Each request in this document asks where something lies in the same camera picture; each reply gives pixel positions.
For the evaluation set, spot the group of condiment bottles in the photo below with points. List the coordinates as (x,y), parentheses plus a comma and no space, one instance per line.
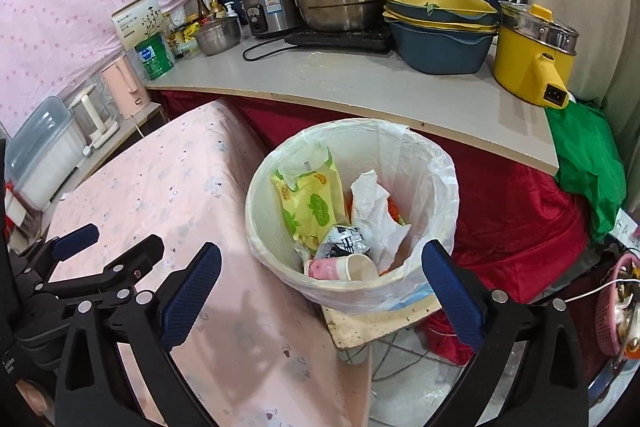
(187,34)

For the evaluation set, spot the small steel pot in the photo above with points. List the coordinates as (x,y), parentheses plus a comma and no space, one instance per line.
(217,38)

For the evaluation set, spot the white glass kettle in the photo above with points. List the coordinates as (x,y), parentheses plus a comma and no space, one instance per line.
(95,117)

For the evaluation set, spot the white lined waste bin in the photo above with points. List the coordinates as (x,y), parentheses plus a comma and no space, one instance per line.
(430,187)

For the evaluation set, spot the pink printed tablecloth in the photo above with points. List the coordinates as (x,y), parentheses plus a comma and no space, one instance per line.
(225,207)

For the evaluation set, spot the yellow green wipes packet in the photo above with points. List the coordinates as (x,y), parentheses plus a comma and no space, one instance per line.
(310,207)

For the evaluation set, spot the dish box with clear lid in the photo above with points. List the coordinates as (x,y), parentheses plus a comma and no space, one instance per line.
(45,157)

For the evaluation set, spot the blue yellow-rimmed basin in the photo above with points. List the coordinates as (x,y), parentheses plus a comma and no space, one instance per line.
(440,52)
(440,2)

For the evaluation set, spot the steel rice cooker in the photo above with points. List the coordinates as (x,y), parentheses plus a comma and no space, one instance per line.
(270,7)

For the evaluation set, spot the beige curtain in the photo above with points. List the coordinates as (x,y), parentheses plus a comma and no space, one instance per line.
(600,7)

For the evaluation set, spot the pink paper cup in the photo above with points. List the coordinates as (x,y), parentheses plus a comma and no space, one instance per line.
(335,268)

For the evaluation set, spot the white cardboard carton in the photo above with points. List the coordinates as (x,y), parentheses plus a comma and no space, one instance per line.
(137,22)

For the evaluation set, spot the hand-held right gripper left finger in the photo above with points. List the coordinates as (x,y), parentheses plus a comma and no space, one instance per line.
(192,292)

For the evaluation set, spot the person's left hand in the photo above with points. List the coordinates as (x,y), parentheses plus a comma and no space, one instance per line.
(32,399)

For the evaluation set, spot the green tin can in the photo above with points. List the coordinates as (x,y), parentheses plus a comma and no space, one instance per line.
(155,57)

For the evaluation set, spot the black induction cooker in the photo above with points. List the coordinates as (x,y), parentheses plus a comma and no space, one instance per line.
(340,39)

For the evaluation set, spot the pink plastic basket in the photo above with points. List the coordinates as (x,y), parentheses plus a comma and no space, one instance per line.
(607,322)

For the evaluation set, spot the pink dotted curtain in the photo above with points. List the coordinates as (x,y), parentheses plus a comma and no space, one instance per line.
(75,7)

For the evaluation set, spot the clear plastic bag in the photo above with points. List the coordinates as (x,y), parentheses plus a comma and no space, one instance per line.
(375,217)

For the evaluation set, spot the yellow electric pot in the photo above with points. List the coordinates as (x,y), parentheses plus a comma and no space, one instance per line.
(520,62)

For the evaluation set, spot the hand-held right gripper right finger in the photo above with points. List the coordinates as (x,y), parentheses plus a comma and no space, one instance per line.
(452,292)

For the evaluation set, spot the green plastic bag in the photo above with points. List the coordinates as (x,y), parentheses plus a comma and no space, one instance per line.
(585,157)

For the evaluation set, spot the pink electric kettle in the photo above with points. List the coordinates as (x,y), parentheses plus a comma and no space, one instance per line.
(125,89)

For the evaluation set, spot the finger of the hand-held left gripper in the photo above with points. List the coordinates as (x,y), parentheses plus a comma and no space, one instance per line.
(135,257)
(75,238)

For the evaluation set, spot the red satin cloth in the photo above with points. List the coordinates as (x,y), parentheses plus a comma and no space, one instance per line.
(510,217)

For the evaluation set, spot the black white foil wrapper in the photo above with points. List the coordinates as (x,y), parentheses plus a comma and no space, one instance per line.
(345,243)

